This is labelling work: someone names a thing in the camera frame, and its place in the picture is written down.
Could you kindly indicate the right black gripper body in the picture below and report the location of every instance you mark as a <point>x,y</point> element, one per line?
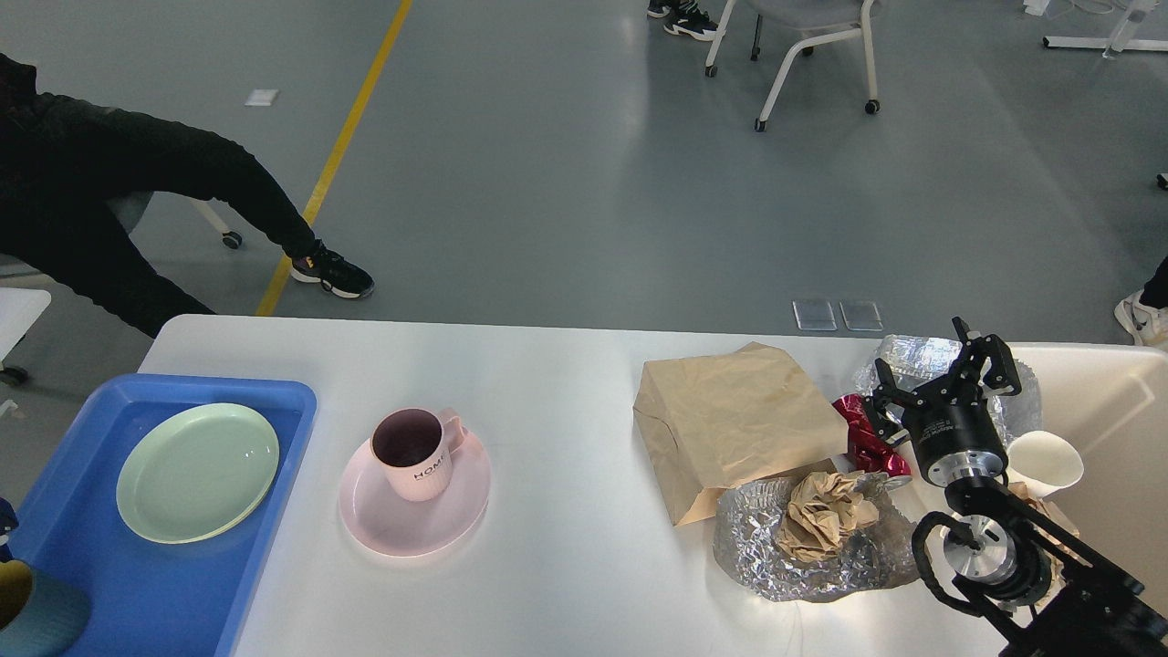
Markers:
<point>953,437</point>

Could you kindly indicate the pink HOME mug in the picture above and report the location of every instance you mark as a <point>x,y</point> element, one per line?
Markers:
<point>415,448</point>

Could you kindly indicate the dark teal cup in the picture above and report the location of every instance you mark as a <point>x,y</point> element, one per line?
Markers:
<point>40,615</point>

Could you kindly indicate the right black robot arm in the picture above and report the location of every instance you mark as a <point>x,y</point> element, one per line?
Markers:
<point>991,555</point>

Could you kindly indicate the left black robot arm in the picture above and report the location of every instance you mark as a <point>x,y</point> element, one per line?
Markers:
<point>8,524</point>

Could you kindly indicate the crushed red can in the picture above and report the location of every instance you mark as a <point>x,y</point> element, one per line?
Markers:
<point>866,450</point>

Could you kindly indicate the back crumpled foil container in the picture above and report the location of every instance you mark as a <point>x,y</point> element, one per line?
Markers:
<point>913,363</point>

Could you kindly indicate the white paper cup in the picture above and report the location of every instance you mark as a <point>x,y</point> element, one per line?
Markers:
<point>1044,463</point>

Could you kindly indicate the right floor socket cover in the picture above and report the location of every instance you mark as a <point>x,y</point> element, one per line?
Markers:
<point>861,315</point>

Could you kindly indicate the floor socket cover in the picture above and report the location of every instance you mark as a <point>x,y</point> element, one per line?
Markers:
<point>814,314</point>
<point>861,315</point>

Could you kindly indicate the white plastic bin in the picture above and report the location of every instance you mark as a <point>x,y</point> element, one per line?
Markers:
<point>1110,404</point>

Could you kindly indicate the left floor socket cover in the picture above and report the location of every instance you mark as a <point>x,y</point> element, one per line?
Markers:
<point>814,314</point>

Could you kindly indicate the crumpled brown paper ball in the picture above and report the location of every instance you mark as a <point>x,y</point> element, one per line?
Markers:
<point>823,512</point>

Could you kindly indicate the white sneaker at right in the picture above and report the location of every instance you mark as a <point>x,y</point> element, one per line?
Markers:
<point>1147,326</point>

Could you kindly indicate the crumpled brown paper scrap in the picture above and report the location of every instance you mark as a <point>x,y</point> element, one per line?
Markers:
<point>1050,511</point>

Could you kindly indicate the brown paper bag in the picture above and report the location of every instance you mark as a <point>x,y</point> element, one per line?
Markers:
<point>715,422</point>

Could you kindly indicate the front crumpled foil tray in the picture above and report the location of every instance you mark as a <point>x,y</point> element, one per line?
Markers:
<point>747,528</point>

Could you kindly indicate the white stand base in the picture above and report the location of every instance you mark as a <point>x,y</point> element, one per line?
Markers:
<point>1121,38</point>

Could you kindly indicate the black sneakers at top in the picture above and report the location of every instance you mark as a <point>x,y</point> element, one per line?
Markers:
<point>684,18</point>

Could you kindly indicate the pink plate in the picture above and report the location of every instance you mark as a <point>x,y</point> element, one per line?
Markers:
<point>386,523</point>

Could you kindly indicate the black sneaker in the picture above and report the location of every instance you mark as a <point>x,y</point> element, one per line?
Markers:
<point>331,271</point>

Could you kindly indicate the light green plate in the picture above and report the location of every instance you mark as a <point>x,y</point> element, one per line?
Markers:
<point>198,473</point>

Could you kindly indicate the blue plastic tray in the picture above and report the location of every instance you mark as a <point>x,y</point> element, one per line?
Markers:
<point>150,599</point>

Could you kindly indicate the seated person in black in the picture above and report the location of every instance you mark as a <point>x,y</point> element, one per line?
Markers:
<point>64,159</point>

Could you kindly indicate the white side table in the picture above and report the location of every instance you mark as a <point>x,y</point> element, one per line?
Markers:
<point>20,308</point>

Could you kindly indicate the white frame office chair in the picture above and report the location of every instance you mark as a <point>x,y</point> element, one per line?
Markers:
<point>819,23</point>

